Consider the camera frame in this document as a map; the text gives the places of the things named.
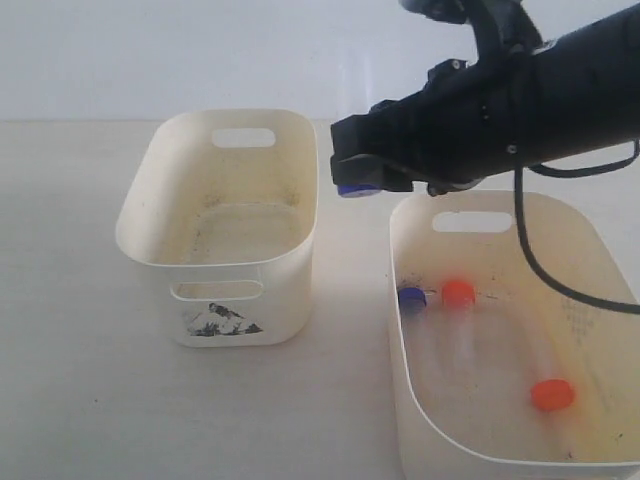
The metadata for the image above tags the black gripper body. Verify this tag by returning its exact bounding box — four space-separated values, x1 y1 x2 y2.
368 59 523 196

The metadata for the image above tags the cream plastic bin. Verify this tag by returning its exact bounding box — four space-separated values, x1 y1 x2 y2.
115 109 319 348
388 191 639 479

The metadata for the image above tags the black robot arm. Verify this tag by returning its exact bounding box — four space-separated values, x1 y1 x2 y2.
330 1 639 196

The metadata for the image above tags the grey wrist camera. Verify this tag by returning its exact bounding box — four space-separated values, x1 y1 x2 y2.
398 0 469 25

